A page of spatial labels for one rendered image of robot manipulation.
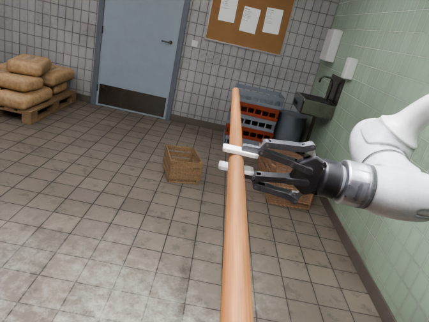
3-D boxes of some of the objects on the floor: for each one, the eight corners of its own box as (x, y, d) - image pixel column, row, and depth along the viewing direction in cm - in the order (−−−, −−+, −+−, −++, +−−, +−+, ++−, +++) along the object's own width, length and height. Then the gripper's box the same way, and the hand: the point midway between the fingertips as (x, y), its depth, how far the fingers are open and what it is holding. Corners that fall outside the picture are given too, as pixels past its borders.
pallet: (30, 124, 380) (30, 112, 375) (-44, 108, 377) (-45, 96, 372) (76, 101, 492) (76, 91, 487) (18, 89, 489) (18, 79, 484)
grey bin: (297, 161, 458) (310, 120, 438) (269, 154, 457) (281, 114, 437) (292, 151, 494) (304, 113, 474) (266, 145, 492) (277, 107, 472)
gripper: (357, 149, 64) (229, 122, 63) (329, 224, 70) (211, 199, 69) (345, 137, 71) (230, 112, 70) (320, 206, 77) (214, 183, 76)
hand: (237, 159), depth 70 cm, fingers closed on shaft, 3 cm apart
